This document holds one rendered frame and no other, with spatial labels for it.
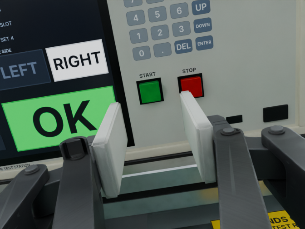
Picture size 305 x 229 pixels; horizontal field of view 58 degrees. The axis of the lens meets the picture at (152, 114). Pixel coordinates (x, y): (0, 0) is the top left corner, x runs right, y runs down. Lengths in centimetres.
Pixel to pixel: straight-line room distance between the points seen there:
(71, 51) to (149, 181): 14
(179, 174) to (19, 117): 16
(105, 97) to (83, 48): 5
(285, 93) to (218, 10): 10
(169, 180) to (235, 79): 11
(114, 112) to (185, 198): 13
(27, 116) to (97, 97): 7
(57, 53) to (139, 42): 7
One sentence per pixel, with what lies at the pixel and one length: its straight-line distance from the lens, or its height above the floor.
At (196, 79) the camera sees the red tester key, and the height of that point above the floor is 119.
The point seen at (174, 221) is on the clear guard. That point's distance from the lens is 28.
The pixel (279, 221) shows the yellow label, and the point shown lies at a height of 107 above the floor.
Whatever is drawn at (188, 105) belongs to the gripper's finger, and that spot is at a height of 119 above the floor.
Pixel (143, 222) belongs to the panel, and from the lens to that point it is 48.
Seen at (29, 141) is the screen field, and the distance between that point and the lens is 30.
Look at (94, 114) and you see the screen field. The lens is 27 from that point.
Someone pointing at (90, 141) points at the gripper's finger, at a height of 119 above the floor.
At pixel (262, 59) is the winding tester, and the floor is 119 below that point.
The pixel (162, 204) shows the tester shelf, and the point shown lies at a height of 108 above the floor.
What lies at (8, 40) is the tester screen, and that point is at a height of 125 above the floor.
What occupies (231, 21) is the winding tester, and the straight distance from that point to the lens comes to 26.
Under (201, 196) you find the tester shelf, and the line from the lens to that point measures 27.
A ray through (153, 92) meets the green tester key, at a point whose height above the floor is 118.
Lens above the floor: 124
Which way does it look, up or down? 18 degrees down
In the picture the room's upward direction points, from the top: 9 degrees counter-clockwise
